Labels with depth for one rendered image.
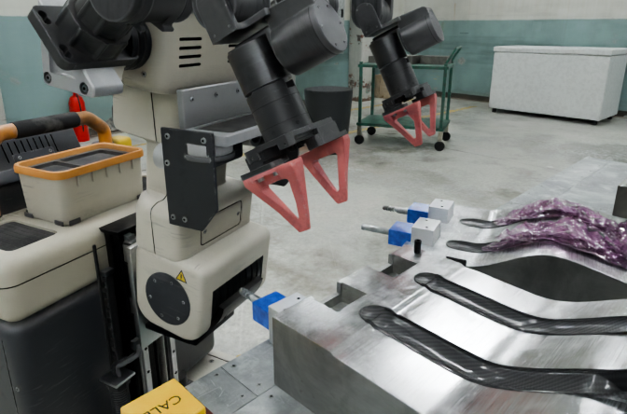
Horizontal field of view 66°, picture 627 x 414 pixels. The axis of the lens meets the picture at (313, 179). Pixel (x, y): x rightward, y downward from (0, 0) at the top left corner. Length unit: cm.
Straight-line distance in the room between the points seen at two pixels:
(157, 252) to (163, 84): 30
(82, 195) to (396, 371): 78
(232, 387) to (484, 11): 830
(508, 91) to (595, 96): 112
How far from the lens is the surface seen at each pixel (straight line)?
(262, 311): 66
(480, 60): 869
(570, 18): 814
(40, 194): 112
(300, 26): 49
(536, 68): 736
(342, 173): 58
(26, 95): 586
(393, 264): 70
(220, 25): 53
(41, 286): 103
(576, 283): 76
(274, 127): 52
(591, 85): 714
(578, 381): 48
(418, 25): 90
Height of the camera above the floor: 119
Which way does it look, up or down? 17 degrees down
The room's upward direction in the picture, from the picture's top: straight up
